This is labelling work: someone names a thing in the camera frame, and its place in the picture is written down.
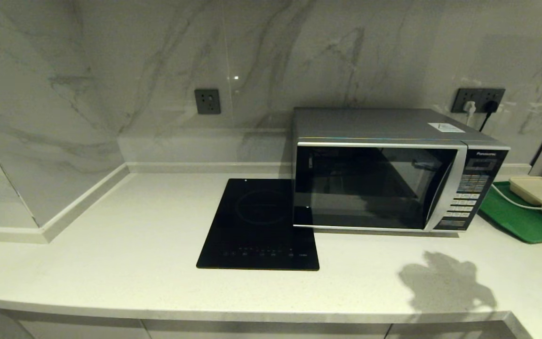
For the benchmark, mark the black glass microwave door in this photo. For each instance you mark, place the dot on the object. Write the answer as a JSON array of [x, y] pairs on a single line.
[[370, 188]]

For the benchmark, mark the silver Panasonic microwave oven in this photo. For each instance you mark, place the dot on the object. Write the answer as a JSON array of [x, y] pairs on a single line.
[[370, 123]]

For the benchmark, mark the white paper sheet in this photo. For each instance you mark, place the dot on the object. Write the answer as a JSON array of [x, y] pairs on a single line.
[[446, 127]]

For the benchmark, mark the black induction cooktop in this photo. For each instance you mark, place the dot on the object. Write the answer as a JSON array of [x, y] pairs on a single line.
[[252, 226]]

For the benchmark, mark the white power plug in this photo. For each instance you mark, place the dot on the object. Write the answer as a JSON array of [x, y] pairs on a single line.
[[469, 108]]

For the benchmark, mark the black power plug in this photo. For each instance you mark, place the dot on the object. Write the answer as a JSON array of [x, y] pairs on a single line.
[[490, 106]]

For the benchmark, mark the grey cabinet door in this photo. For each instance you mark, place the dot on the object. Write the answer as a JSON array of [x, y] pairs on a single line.
[[440, 332]]

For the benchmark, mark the green plastic tray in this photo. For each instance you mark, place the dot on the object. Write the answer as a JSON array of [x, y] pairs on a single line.
[[515, 223]]

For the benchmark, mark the beige lidded container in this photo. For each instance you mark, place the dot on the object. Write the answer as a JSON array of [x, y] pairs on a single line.
[[539, 192]]

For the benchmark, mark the grey single wall socket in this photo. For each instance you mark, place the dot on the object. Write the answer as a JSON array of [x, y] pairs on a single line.
[[207, 101]]

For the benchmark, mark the grey double wall socket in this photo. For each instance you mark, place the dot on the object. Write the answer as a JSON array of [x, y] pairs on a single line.
[[480, 95]]

